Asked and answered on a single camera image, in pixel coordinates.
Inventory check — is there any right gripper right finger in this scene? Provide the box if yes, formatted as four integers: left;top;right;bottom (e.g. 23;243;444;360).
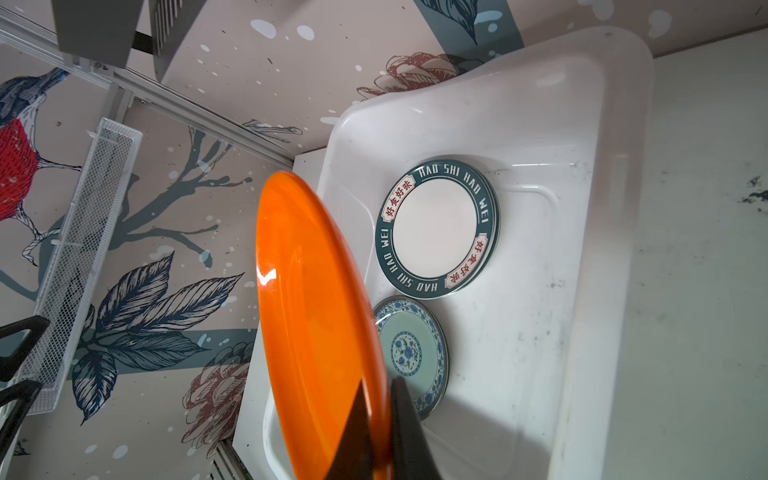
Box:
390;377;441;480

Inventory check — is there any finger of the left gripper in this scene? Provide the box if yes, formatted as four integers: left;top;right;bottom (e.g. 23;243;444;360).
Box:
1;380;43;460
1;315;50;382

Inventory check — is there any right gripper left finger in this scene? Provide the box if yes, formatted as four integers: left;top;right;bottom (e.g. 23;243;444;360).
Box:
325;382;374;480

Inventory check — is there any teal floral patterned plate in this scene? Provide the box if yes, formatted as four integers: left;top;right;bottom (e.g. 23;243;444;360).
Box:
373;296;450;420

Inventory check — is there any orange plastic plate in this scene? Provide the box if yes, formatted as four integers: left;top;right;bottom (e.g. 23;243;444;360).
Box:
255;172;391;479

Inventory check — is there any large green rim plate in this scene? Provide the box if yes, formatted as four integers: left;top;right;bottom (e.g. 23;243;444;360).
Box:
374;158;500;300

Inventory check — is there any white plastic bin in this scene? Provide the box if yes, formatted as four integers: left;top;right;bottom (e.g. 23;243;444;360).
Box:
234;26;653;479

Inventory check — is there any white mesh wall shelf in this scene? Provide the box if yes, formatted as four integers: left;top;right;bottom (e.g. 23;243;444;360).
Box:
14;118;143;415

